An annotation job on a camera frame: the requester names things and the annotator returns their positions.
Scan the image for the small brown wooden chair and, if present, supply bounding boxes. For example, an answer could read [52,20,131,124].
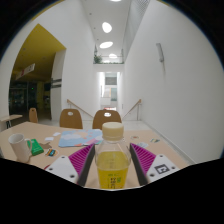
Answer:
[28,107,39,124]

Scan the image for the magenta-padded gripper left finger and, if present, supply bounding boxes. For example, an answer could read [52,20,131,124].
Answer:
[44,143,97,187]

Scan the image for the dark pillar sign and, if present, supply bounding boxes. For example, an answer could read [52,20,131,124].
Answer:
[50,78,63,89]

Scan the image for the white ceramic mug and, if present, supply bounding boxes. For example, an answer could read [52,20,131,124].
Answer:
[8,133,33,164]

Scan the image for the round ceiling lights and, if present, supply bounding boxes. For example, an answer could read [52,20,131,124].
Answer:
[99,0,123,61]

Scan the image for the orange and blue sticker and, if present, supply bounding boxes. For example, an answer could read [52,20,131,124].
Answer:
[45,148,58,158]

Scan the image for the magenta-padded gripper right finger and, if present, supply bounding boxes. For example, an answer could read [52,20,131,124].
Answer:
[129,142,181,187]

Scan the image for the light wooden side table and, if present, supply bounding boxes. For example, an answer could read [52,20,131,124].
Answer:
[0,114,24,129]

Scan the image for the yellow drink bottle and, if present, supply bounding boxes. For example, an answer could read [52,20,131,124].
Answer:
[95,121,132,190]

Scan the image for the wooden stair handrail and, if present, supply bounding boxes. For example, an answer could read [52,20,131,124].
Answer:
[121,98,142,121]
[66,98,94,118]

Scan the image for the white hanging sign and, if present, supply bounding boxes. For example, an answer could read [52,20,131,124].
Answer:
[15,63,36,81]

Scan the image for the flat green box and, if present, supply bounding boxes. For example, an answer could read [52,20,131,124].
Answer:
[30,138,45,157]

